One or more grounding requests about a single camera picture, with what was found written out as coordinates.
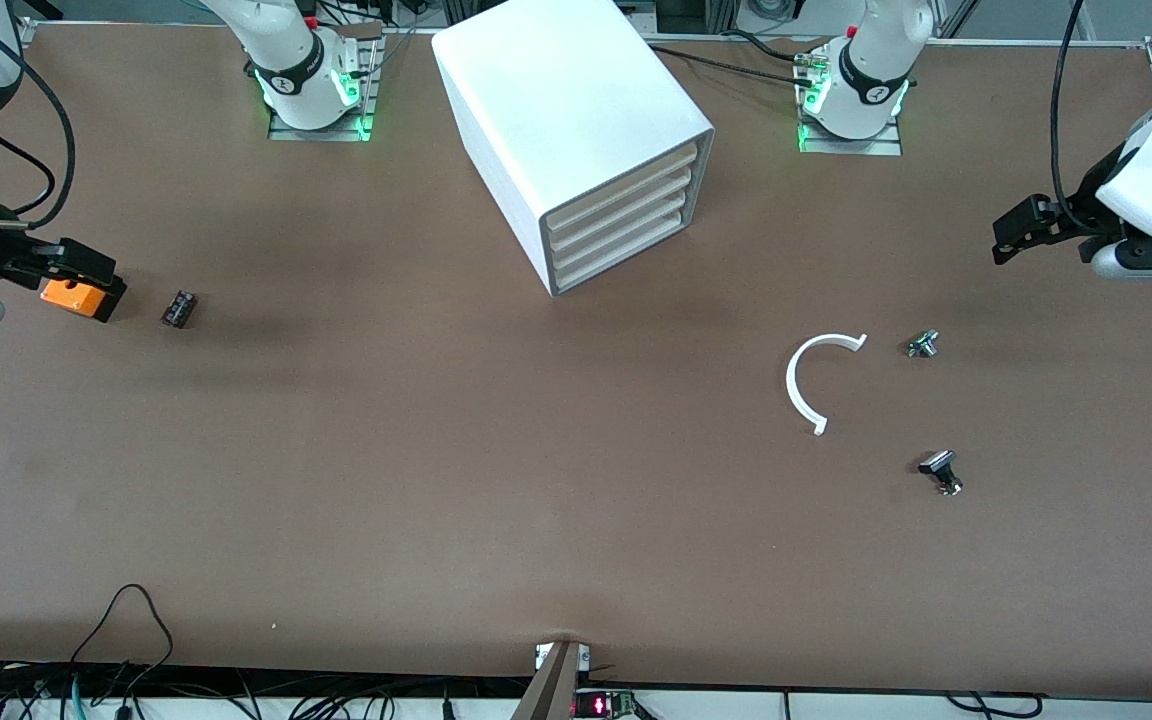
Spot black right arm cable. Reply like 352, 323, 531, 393
0, 0, 75, 229

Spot black base cable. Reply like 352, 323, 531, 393
648, 44, 812, 86
721, 28, 817, 63

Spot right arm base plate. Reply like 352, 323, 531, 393
268, 40, 383, 142

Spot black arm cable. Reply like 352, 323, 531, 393
0, 0, 75, 229
1051, 0, 1087, 231

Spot small red display device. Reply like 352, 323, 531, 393
574, 688, 637, 719

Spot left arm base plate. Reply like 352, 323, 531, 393
798, 40, 904, 156

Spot black looped cable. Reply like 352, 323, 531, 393
66, 585, 175, 720

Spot white curved plastic arc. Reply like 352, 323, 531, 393
786, 332, 869, 437

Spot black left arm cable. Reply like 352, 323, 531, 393
1051, 0, 1087, 231

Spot orange box with black base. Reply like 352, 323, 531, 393
41, 278, 128, 323

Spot black square-head switch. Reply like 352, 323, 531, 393
918, 450, 964, 497

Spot wooden camera stand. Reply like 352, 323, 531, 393
511, 640, 582, 720

